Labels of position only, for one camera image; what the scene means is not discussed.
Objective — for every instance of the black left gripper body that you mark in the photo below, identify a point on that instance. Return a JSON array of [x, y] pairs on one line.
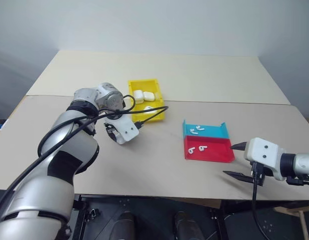
[[110, 131]]

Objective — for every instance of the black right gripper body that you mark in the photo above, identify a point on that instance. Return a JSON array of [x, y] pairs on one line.
[[257, 173]]

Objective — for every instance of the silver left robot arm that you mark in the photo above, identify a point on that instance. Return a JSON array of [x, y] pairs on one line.
[[44, 190]]

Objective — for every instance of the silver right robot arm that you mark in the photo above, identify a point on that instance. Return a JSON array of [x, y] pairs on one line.
[[300, 161]]

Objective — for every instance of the white closed earbud case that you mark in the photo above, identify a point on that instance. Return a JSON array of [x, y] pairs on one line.
[[138, 96], [149, 96]]

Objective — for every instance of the white open earbud case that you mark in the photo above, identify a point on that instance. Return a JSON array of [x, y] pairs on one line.
[[150, 109]]

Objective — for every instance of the yellow plastic bin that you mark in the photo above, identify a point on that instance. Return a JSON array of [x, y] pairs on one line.
[[154, 116]]

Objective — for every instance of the red plastic tray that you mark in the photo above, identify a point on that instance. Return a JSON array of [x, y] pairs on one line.
[[214, 151]]

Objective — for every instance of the cyan plastic tray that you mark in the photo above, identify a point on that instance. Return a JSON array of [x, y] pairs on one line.
[[214, 132]]

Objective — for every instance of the white earbud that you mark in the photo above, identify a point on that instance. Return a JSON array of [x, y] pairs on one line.
[[193, 131], [191, 150], [202, 148], [200, 128]]

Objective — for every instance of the wooden stand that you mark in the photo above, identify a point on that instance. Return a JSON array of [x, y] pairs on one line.
[[300, 215]]

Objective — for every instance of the dark rounded shape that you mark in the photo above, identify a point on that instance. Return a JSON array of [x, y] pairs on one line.
[[187, 225], [125, 225]]

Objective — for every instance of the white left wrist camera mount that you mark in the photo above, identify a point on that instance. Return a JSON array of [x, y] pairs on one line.
[[126, 129]]

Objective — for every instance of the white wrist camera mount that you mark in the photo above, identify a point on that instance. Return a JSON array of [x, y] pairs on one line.
[[126, 129], [263, 155]]

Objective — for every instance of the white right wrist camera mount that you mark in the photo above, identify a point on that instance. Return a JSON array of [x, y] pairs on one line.
[[263, 155]]

